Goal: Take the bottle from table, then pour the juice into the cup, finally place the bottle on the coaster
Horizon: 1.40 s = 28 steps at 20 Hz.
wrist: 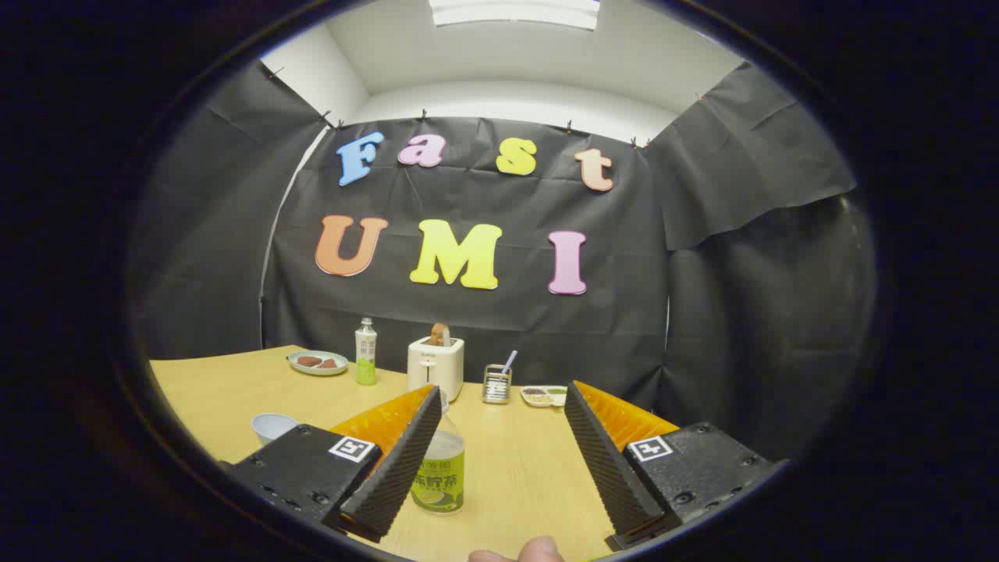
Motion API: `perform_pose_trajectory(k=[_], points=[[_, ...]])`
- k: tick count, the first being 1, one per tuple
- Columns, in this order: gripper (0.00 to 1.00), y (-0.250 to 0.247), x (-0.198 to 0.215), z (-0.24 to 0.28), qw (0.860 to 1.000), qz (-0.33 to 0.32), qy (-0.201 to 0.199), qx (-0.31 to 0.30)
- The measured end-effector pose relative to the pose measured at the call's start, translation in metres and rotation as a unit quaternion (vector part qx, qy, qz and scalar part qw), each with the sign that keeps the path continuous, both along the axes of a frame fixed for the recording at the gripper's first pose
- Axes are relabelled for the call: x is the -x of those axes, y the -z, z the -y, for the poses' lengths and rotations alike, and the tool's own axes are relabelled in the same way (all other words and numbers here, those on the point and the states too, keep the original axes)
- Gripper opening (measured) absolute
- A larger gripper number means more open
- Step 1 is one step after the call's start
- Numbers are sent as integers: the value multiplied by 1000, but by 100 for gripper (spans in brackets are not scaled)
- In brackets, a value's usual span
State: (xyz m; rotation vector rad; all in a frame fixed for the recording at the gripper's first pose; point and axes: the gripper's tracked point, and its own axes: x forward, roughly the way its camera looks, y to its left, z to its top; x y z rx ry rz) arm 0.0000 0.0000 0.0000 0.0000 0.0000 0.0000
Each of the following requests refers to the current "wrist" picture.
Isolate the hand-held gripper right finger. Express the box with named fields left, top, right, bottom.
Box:
left=563, top=380, right=781, bottom=551

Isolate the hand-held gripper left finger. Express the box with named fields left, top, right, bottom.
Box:
left=226, top=384, right=443, bottom=544

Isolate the clear juice bottle green label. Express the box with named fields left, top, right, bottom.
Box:
left=410, top=386, right=466, bottom=516

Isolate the white cup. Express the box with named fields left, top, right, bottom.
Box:
left=251, top=413, right=300, bottom=447

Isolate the capped white green drink bottle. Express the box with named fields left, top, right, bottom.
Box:
left=355, top=317, right=378, bottom=386

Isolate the wooden table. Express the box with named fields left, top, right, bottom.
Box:
left=148, top=345, right=680, bottom=562

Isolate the white toaster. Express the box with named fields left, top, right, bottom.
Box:
left=407, top=336, right=465, bottom=403

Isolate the pale green plate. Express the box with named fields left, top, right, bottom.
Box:
left=287, top=350, right=350, bottom=377

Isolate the ceiling light panel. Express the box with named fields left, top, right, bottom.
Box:
left=428, top=0, right=602, bottom=32

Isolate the metal wire basket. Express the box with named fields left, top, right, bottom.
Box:
left=482, top=364, right=513, bottom=404

